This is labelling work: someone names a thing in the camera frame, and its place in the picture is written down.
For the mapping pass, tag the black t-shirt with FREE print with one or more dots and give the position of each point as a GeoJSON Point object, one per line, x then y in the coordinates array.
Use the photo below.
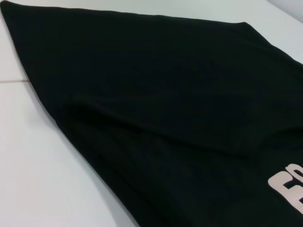
{"type": "Point", "coordinates": [165, 106]}

